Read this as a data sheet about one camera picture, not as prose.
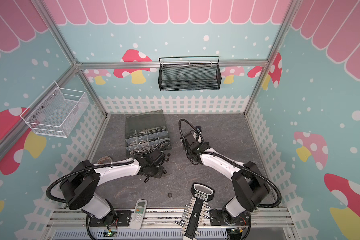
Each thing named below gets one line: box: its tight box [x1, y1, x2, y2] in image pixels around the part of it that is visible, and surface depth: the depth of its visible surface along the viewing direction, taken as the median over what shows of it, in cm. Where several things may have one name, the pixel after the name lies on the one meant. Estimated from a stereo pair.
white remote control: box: [129, 199, 148, 230], surface depth 76 cm
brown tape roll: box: [97, 156, 113, 164], surface depth 96 cm
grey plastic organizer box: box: [125, 109, 172, 158], surface depth 105 cm
